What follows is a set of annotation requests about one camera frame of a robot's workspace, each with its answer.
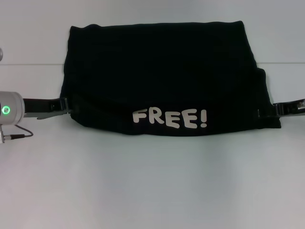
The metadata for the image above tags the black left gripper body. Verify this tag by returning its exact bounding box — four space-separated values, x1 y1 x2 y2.
22 97 53 114

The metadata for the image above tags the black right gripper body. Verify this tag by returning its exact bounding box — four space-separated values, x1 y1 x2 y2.
281 97 305 117

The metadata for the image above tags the black shirt with FREE print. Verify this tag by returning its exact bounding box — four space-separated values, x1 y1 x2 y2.
59 21 282 139

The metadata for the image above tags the grey left wrist camera bracket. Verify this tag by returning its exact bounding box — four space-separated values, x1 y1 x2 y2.
23 109 70 121

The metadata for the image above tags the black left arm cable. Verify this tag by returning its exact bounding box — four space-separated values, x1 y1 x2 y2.
0 123 34 144

